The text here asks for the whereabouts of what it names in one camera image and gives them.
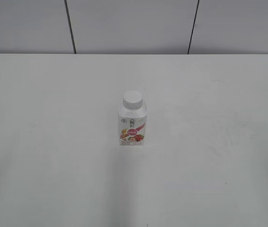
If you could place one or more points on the white strawberry yogurt bottle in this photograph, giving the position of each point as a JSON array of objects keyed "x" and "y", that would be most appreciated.
[{"x": 132, "y": 125}]

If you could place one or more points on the white round bottle cap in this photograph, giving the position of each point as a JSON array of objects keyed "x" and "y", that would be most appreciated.
[{"x": 132, "y": 100}]

